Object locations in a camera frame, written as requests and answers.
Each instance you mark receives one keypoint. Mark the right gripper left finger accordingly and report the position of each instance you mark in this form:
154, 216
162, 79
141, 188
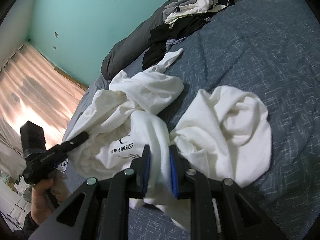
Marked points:
141, 167

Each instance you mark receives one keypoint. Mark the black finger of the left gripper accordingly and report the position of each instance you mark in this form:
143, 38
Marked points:
70, 145

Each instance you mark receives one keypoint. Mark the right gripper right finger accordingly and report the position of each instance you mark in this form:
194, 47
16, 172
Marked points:
179, 181

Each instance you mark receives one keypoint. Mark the white long sleeve shirt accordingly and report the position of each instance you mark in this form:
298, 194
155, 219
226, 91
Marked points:
223, 134

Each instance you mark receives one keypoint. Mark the person left hand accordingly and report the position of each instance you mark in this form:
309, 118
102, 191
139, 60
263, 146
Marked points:
41, 207

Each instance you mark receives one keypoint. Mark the pink window curtain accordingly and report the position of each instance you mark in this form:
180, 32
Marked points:
32, 90

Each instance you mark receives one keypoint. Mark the dark grey rolled duvet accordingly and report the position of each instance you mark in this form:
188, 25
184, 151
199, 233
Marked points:
128, 49

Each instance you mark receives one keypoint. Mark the black garment on pile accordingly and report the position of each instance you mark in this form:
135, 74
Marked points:
159, 36

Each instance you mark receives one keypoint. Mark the blue patterned bed cover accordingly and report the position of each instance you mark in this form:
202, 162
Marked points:
271, 49

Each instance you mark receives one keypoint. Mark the white garment on pile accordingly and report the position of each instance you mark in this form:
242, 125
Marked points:
199, 7

